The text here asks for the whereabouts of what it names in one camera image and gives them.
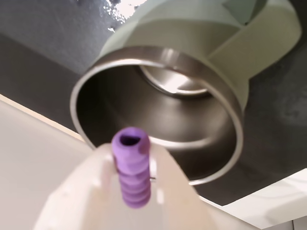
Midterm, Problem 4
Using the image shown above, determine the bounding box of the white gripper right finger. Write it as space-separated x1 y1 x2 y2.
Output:
143 145 213 230

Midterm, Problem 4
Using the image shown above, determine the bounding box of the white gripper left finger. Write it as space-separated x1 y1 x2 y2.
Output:
32 143 135 230

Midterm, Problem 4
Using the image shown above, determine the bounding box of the purple ribbed pen grip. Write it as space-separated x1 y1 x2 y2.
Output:
111 126 154 209

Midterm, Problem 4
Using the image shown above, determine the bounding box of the steel cup pale green handle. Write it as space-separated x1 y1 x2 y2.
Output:
69 0 302 186

